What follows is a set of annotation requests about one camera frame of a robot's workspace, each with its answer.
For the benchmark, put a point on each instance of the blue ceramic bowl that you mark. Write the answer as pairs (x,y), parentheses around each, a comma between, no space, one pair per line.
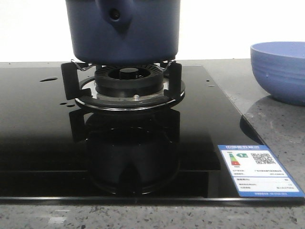
(279,68)

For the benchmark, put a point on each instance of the right black pot support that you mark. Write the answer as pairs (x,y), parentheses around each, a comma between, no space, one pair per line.
(85,94)

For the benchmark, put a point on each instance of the blue cooking pot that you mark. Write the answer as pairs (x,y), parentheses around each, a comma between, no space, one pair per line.
(124,32)

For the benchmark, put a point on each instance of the right gas burner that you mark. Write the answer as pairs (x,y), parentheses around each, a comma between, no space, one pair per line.
(127,81)

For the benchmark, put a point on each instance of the black glass gas cooktop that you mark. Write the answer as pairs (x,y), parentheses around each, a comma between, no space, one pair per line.
(53,152)

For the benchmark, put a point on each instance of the blue energy label sticker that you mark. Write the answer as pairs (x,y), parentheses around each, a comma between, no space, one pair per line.
(257,173)

